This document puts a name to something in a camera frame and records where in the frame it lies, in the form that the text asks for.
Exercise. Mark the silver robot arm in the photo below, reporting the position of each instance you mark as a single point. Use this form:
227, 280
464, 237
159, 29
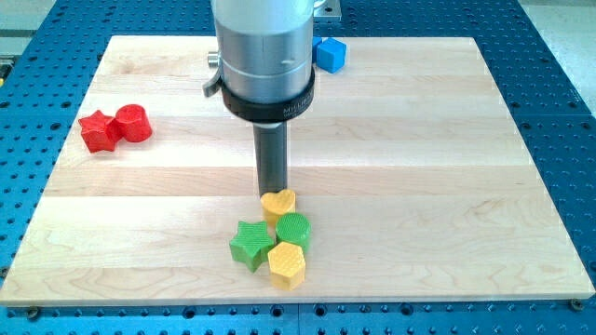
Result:
265, 74

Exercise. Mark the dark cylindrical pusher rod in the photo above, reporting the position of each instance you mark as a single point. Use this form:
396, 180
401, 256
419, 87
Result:
270, 143

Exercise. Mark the green cylinder block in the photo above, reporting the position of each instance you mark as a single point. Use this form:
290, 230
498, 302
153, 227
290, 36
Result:
294, 228

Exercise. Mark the red cylinder block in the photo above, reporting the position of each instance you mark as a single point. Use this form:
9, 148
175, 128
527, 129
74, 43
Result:
133, 123

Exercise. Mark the yellow hexagon block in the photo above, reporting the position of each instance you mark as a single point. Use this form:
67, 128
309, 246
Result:
286, 266

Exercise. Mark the yellow heart block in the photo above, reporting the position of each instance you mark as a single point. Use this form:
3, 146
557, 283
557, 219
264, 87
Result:
275, 205

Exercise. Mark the blue block behind arm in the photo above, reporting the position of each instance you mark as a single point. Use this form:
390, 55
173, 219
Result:
316, 41

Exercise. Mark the red star block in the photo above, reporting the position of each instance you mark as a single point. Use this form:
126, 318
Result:
100, 132

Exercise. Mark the green star block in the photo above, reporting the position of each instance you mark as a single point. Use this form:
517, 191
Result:
251, 244

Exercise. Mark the blue cube block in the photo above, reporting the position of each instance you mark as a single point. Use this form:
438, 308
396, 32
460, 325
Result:
331, 55

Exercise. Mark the wooden board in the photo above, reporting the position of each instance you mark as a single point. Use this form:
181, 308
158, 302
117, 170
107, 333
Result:
413, 174

